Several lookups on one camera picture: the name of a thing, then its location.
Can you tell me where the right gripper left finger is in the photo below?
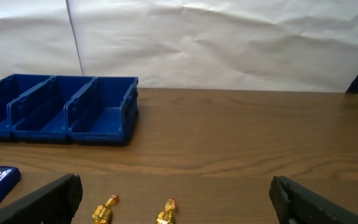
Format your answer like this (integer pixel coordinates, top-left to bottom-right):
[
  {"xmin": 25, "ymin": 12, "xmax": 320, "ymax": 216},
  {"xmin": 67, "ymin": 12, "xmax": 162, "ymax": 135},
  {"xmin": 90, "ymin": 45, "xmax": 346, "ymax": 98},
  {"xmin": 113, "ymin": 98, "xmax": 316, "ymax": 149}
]
[{"xmin": 0, "ymin": 173, "xmax": 84, "ymax": 224}]

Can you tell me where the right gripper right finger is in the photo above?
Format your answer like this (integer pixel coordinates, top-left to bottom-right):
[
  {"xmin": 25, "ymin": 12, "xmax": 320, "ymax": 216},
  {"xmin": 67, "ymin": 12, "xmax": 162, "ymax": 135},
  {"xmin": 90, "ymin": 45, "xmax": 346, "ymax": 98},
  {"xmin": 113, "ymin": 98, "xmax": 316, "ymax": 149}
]
[{"xmin": 268, "ymin": 175, "xmax": 358, "ymax": 224}]

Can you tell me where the gold candy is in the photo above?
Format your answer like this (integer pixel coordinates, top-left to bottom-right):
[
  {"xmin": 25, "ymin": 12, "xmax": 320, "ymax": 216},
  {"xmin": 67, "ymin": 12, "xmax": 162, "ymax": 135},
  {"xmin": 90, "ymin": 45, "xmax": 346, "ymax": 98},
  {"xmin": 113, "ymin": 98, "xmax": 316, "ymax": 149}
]
[
  {"xmin": 155, "ymin": 198, "xmax": 179, "ymax": 224},
  {"xmin": 91, "ymin": 194, "xmax": 120, "ymax": 224}
]

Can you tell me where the blue tray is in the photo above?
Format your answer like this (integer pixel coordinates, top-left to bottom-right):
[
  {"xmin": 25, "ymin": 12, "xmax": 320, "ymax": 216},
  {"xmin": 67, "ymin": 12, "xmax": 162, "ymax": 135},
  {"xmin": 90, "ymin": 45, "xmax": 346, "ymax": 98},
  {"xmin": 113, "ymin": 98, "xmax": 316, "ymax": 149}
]
[{"xmin": 0, "ymin": 73, "xmax": 140, "ymax": 146}]

